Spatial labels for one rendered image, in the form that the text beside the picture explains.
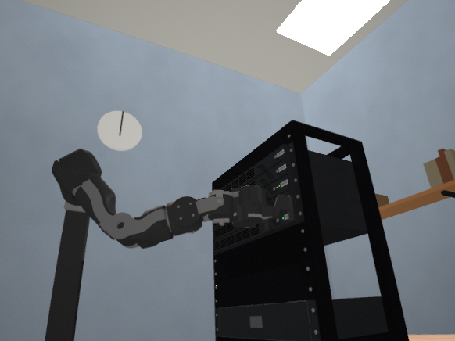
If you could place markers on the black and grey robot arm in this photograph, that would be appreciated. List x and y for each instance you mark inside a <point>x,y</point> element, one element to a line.
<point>79,177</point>

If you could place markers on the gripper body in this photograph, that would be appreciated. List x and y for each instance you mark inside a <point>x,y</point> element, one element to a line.
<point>247,200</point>

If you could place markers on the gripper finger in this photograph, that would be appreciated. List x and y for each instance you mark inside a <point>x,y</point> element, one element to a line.
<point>272,212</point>
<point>266,225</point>

